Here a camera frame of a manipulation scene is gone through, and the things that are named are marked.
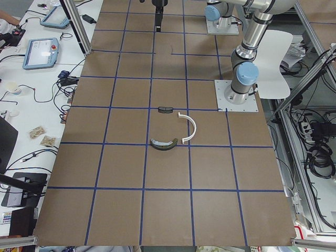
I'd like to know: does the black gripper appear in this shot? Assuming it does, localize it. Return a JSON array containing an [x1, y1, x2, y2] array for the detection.
[[151, 0, 168, 32]]

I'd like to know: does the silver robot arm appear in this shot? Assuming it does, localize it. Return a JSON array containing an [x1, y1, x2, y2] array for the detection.
[[151, 0, 239, 35], [225, 1, 296, 104]]

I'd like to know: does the black power adapter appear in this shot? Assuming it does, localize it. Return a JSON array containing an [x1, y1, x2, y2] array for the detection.
[[82, 14, 97, 24]]

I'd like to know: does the far blue teach pendant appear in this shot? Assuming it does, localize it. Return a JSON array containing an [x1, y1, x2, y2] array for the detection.
[[40, 6, 69, 29]]

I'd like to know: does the blue teach pendant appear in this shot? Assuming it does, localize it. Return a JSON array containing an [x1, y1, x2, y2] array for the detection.
[[23, 38, 59, 70], [40, 6, 69, 29]]

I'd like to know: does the black brake pad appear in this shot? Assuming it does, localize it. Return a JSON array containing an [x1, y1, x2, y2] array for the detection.
[[157, 107, 173, 114]]

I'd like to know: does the white plastic arc part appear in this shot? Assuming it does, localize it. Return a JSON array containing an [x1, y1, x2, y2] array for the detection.
[[177, 112, 198, 144]]

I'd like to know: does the near blue teach pendant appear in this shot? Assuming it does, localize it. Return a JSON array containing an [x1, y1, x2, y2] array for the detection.
[[23, 38, 59, 70]]

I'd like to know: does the white plastic chair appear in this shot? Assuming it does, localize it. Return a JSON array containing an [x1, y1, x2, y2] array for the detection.
[[254, 29, 293, 99]]

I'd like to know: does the green brake shoe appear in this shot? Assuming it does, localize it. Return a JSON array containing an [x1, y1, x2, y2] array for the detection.
[[150, 138, 178, 151]]

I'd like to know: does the white tape roll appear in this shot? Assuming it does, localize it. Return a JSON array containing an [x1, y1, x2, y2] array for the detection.
[[5, 81, 22, 95]]

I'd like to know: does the bag of small parts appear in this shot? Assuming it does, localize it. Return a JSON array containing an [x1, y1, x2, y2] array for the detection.
[[29, 126, 46, 139]]

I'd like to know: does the black monitor stand base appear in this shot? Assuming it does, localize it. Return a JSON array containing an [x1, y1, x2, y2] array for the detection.
[[1, 172, 47, 207]]

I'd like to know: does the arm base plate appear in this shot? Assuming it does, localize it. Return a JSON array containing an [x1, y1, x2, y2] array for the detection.
[[206, 16, 239, 36], [214, 80, 258, 112]]

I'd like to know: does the aluminium frame post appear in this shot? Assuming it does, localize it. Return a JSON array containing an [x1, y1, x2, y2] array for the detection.
[[60, 0, 92, 55]]

